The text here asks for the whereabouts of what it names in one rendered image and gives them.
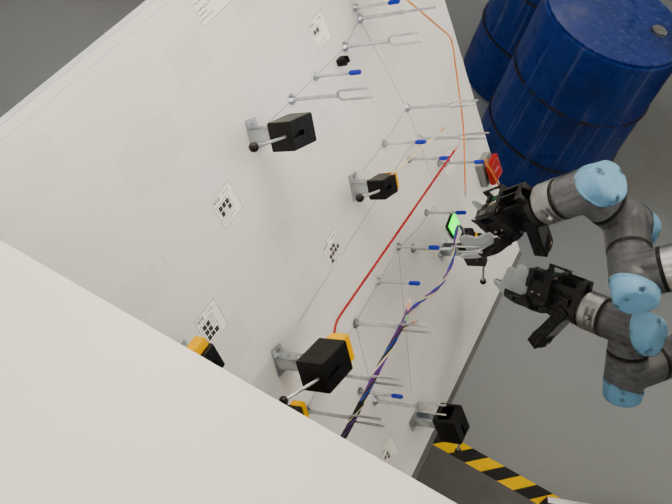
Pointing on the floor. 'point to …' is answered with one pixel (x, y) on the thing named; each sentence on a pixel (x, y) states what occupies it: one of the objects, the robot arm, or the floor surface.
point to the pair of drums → (566, 79)
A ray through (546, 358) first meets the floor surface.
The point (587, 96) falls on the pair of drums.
